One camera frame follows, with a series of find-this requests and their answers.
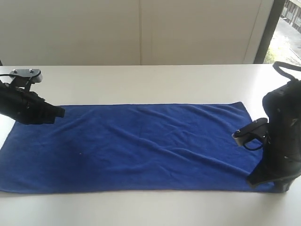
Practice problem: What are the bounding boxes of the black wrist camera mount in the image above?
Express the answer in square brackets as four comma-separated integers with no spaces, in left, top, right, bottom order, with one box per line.
[232,118,269,151]
[0,69,42,92]

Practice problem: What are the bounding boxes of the blue microfibre towel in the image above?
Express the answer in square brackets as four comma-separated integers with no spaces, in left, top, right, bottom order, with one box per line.
[0,102,262,194]

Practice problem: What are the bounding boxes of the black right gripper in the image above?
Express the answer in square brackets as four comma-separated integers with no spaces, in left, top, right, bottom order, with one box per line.
[246,81,301,193]

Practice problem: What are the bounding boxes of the dark window frame post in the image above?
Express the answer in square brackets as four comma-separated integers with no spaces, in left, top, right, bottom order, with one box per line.
[253,0,285,64]

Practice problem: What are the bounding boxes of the green tree outside window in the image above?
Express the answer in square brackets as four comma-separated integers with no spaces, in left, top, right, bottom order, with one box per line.
[263,45,278,64]

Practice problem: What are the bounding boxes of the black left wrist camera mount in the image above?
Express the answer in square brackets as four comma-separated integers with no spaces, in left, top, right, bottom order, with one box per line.
[0,69,42,92]

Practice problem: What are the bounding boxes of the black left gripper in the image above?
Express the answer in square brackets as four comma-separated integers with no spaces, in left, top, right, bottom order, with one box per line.
[0,82,65,125]

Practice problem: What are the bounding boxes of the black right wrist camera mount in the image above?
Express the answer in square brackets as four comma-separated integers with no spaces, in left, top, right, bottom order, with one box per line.
[232,118,269,151]

